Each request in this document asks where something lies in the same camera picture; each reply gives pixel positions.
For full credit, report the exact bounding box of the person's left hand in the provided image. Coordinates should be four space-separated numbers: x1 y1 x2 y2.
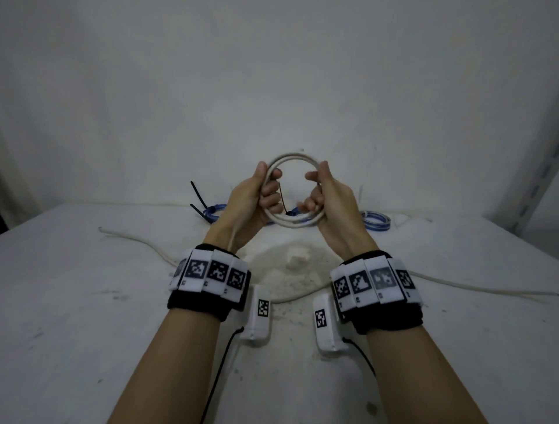
203 160 285 255

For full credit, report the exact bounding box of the person's right hand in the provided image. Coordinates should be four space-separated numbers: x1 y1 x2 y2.
296 160 380 259

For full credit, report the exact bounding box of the blue white coil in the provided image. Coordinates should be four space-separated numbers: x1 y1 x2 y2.
360 211 391 231

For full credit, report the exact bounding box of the long black cable tie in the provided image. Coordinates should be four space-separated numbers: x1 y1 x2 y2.
190 203 215 224

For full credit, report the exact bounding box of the curled black cable tie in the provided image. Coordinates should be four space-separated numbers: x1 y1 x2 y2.
190 181 210 210

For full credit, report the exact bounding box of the white tube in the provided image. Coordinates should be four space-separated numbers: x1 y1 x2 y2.
229 151 329 252

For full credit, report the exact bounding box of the person's left forearm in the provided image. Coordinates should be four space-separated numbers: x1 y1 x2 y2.
107 310 221 424

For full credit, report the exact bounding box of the person's right forearm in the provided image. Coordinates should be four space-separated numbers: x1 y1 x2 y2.
366 325 486 424

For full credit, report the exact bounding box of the left black marker wristband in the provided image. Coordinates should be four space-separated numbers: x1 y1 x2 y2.
168 243 253 323

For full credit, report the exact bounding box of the black marker wristband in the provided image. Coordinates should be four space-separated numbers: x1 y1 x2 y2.
168 243 253 323
330 250 425 335

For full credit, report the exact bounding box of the right black marker wristband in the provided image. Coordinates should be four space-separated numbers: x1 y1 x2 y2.
330 250 425 335

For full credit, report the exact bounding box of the white perforated shelf upright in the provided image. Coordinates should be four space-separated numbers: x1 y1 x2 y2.
508 109 559 232

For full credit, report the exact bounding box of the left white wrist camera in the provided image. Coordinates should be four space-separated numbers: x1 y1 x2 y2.
239 284 273 347

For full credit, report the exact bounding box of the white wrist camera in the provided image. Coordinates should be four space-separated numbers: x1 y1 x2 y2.
313 293 346 352
239 284 273 347

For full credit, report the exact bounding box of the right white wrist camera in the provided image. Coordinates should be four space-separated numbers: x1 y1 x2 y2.
313 293 346 352

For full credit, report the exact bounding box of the right black camera cord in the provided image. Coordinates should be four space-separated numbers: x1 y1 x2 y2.
342 337 377 379

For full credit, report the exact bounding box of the black camera cord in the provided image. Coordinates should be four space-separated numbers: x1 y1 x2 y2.
204 326 245 424
342 337 377 379

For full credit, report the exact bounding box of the left black camera cord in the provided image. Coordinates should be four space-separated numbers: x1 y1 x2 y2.
204 326 245 424

